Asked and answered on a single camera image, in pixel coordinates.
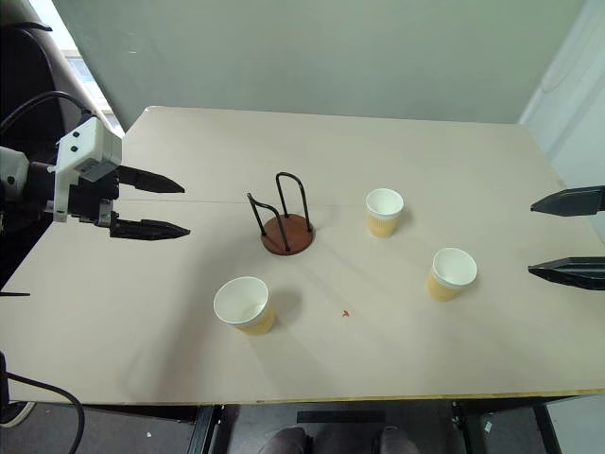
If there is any black white-soled sneaker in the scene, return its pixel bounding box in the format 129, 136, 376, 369
0, 401, 35, 426

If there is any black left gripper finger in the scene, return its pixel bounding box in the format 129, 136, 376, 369
117, 165, 186, 195
109, 218, 192, 240

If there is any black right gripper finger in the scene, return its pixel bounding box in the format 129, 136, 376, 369
529, 184, 605, 218
527, 256, 605, 292

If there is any black chair back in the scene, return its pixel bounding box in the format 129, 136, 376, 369
0, 0, 125, 153

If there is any wooden base wire cup holder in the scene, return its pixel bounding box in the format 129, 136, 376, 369
245, 171, 318, 257

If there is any dark rounded shape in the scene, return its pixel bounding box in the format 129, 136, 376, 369
256, 426, 314, 454
372, 426, 413, 454

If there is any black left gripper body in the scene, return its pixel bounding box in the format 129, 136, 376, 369
68, 165, 123, 238

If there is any yellow paper cup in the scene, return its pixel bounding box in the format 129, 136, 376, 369
364, 187, 406, 239
212, 275, 277, 338
425, 247, 479, 303

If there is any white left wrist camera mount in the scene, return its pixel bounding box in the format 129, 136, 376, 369
52, 116, 124, 223

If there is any black loose cable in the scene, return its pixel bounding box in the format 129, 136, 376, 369
0, 370, 87, 454

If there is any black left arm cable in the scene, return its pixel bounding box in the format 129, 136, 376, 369
0, 90, 94, 136

